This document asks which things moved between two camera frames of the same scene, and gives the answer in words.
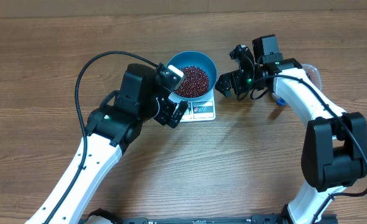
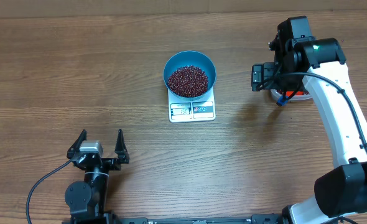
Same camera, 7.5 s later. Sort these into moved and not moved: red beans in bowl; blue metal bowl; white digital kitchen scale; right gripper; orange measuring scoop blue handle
Moved: right gripper
Not moved: red beans in bowl; orange measuring scoop blue handle; white digital kitchen scale; blue metal bowl
